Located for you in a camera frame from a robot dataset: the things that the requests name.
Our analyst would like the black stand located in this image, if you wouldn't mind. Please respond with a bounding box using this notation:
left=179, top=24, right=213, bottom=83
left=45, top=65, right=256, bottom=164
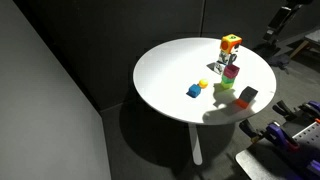
left=254, top=0, right=313, bottom=59

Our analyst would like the blue block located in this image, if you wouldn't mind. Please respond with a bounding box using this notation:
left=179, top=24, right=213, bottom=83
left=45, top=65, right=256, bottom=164
left=187, top=84, right=201, bottom=98

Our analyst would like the pink block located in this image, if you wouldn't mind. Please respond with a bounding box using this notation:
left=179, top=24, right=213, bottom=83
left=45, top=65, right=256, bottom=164
left=223, top=64, right=240, bottom=79

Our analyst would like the orange multicolour cube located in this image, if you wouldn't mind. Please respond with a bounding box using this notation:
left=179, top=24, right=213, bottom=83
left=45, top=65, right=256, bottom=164
left=220, top=34, right=242, bottom=54

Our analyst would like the perforated metal plate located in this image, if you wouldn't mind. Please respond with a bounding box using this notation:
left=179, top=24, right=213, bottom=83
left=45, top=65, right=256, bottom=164
left=293, top=122, right=320, bottom=160

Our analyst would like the yellow ball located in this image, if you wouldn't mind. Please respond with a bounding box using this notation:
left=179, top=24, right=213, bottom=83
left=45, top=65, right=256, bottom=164
left=198, top=79, right=208, bottom=89

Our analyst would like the orange and grey block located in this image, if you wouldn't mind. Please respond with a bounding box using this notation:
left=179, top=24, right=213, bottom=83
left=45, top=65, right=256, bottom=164
left=235, top=86, right=258, bottom=109

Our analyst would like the purple clamp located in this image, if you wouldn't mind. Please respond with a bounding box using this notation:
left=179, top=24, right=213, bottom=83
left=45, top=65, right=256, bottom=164
left=266, top=123, right=299, bottom=151

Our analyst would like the wooden furniture leg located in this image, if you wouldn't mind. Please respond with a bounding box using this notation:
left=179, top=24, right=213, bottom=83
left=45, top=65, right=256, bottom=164
left=289, top=40, right=309, bottom=59

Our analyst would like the green block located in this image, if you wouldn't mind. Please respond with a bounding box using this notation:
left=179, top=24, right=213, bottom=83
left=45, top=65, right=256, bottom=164
left=221, top=75, right=235, bottom=89

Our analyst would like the white round table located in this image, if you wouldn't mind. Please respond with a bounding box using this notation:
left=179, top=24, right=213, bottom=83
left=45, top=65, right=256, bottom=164
left=133, top=38, right=276, bottom=125

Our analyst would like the white table leg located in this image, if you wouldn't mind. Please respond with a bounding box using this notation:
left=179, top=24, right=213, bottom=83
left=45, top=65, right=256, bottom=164
left=188, top=124, right=203, bottom=165

